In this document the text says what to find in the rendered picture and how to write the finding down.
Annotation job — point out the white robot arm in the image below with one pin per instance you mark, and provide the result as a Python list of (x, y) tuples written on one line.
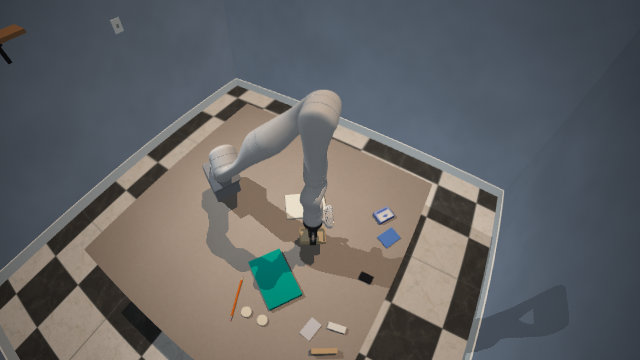
[(317, 121)]

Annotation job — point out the grey flat rectangular card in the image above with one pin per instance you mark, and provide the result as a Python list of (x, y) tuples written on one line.
[(310, 329)]

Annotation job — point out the light brown wooden plank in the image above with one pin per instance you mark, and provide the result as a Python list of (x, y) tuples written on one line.
[(324, 351)]

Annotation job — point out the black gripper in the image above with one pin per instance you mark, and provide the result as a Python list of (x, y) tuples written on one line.
[(312, 233)]

